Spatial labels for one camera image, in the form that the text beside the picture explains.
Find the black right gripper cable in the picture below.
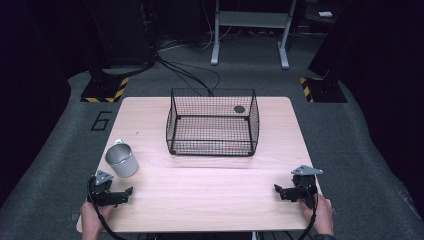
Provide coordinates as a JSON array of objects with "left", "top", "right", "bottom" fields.
[{"left": 296, "top": 181, "right": 320, "bottom": 240}]

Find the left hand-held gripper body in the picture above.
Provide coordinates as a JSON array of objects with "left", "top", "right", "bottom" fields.
[{"left": 87, "top": 169, "right": 116, "bottom": 207}]

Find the person's right hand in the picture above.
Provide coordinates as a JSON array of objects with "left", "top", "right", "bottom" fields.
[{"left": 299, "top": 194, "right": 335, "bottom": 236}]

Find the black floor cable bundle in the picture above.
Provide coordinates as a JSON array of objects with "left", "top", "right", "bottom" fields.
[{"left": 153, "top": 54, "right": 222, "bottom": 98}]

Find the black wire mesh basket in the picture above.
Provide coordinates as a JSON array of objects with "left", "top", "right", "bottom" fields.
[{"left": 165, "top": 87, "right": 261, "bottom": 158}]

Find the person's left hand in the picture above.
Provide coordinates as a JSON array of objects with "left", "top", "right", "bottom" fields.
[{"left": 79, "top": 200, "right": 117, "bottom": 235}]

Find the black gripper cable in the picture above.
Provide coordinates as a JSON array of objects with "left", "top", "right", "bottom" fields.
[
  {"left": 86, "top": 175, "right": 128, "bottom": 240},
  {"left": 296, "top": 181, "right": 320, "bottom": 240}
]

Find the white floor cable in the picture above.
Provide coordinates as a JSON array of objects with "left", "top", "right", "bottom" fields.
[{"left": 158, "top": 0, "right": 234, "bottom": 53}]

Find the white metal desk frame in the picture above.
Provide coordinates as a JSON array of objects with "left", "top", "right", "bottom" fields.
[{"left": 210, "top": 0, "right": 300, "bottom": 70}]

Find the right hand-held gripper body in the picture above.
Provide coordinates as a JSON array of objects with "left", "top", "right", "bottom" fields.
[{"left": 290, "top": 164, "right": 324, "bottom": 210}]

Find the black stand base striped tape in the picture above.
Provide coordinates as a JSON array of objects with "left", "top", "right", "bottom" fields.
[
  {"left": 80, "top": 76, "right": 130, "bottom": 104},
  {"left": 298, "top": 76, "right": 349, "bottom": 104}
]

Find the silver metal cup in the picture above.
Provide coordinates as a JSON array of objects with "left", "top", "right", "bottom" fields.
[{"left": 104, "top": 138, "right": 140, "bottom": 179}]

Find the black cabinet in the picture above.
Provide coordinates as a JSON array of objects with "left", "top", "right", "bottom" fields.
[{"left": 87, "top": 0, "right": 158, "bottom": 69}]

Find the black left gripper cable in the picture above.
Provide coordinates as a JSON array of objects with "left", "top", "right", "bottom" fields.
[{"left": 86, "top": 175, "right": 128, "bottom": 240}]

